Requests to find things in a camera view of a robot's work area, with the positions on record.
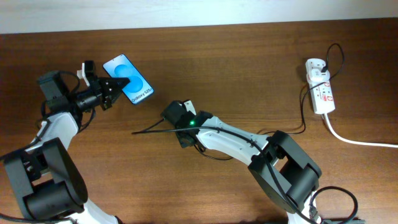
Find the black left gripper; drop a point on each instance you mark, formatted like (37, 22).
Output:
(101, 86)

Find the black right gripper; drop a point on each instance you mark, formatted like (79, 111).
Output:
(181, 134)

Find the blue-screen Samsung smartphone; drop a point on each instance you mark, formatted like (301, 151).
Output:
(138, 89)

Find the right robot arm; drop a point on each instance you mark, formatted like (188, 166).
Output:
(285, 172)

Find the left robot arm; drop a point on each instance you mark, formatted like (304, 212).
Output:
(46, 183)

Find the white USB charger adapter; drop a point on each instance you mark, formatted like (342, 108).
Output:
(315, 75)

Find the white power strip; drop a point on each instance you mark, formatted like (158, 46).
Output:
(321, 93)

